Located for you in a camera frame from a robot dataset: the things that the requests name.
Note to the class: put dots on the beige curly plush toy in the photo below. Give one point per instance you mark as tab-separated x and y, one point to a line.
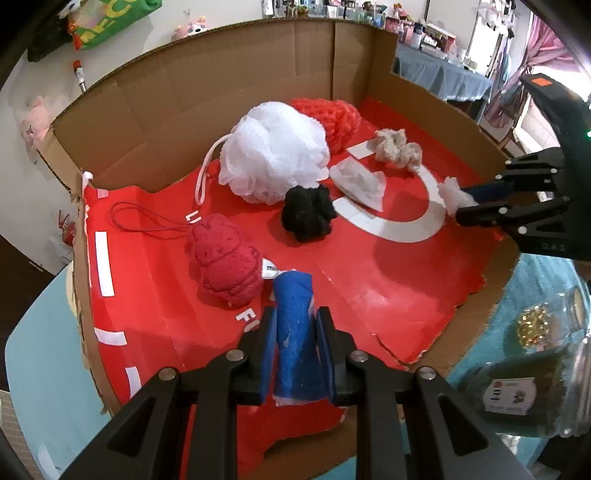
397	147

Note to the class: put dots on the teal tablecloth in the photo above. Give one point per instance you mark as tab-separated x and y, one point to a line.
41	360

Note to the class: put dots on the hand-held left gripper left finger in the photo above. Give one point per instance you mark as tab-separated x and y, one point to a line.
268	355

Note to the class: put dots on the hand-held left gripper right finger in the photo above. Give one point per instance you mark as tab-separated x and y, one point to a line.
325	355

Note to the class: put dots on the cardboard box with red lining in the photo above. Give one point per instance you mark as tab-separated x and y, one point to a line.
378	267

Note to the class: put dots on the blue sponge cloth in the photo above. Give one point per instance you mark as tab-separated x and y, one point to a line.
295	332

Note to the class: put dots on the tall glass jar metal lid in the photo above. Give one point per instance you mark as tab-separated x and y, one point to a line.
521	392

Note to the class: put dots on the small pink plush toy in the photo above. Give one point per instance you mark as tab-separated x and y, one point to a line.
191	30

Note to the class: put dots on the small white plush toy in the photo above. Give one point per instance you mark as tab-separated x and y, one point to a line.
455	196

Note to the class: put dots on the blue tablecloth table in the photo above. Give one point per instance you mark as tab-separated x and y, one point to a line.
443	76

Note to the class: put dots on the pink curtain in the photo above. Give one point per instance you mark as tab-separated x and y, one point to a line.
545	50

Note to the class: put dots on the green tote bag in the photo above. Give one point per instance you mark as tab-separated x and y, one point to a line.
115	21

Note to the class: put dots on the red white stick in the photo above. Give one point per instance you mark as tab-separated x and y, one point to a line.
79	76

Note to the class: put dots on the row of cosmetic bottles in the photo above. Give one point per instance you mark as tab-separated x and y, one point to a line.
392	18

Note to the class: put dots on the white mesh bath pouf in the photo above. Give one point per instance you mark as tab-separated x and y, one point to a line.
272	147

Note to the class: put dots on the red mesh bath pouf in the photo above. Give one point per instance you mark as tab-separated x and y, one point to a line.
337	120

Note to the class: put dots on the white grey cloth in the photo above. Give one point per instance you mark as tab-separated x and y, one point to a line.
358	182

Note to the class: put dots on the small glass jar gold beads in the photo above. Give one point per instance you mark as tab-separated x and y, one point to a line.
545	318

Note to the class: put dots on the black bag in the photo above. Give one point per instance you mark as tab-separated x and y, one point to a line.
46	50

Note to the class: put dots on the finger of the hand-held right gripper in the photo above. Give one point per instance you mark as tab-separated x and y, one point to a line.
508	213
489	189

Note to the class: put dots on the black fluffy pompom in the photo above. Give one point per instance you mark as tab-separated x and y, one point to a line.
308	214

